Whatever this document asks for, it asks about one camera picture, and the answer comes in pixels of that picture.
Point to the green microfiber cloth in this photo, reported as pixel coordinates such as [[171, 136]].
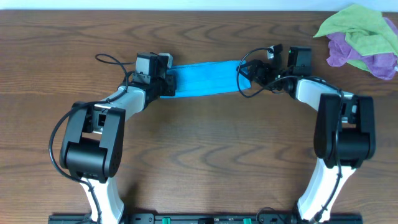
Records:
[[360, 28]]

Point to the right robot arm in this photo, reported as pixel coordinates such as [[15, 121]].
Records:
[[344, 134]]

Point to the purple microfiber cloth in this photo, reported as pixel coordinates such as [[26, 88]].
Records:
[[379, 63]]

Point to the blue microfiber cloth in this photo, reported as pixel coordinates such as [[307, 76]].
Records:
[[208, 78]]

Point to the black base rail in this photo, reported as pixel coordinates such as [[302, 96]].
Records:
[[148, 218]]

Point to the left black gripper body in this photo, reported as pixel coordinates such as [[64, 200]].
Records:
[[163, 88]]

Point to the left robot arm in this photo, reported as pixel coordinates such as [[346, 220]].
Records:
[[92, 145]]

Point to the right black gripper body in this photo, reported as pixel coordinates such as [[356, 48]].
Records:
[[268, 75]]

